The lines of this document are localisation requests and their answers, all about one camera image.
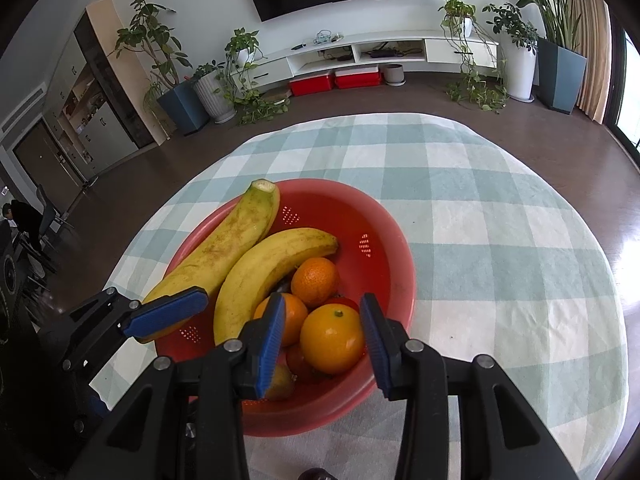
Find small yellow-brown loquat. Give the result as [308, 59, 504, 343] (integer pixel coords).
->
[265, 364, 295, 401]

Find curved yellow banana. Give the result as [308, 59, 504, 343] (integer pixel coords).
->
[213, 228, 338, 346]

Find large plant in blue pot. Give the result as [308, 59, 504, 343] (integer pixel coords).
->
[516, 0, 587, 115]

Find small round grey pot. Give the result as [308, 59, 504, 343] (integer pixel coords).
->
[382, 64, 406, 87]

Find mandarin orange in bowl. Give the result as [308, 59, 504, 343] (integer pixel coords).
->
[291, 257, 340, 308]

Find plant in ribbed white pot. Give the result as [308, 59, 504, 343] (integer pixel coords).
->
[192, 60, 236, 125]

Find beige curtain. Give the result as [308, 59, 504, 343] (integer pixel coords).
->
[568, 0, 612, 125]

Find tall plant in blue pot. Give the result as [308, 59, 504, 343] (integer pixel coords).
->
[114, 0, 209, 136]

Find long yellow banana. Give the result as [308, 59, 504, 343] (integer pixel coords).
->
[133, 178, 281, 345]

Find wooden cabinet shelving unit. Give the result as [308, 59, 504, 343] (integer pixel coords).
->
[44, 0, 169, 181]

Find dark cherry with stem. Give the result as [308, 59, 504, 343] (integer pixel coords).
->
[297, 467, 336, 480]

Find red storage box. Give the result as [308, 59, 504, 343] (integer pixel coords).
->
[288, 70, 333, 96]
[334, 65, 382, 90]

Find trailing pothos plant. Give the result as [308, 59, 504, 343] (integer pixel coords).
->
[438, 0, 508, 114]

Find large orange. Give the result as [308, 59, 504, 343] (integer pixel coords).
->
[299, 308, 367, 375]

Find white TV console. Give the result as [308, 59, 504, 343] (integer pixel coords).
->
[250, 29, 498, 89]

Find red plastic colander bowl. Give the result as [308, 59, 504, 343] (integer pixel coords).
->
[155, 179, 416, 437]

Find pothos on console left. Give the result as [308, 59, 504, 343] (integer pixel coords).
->
[214, 27, 290, 125]

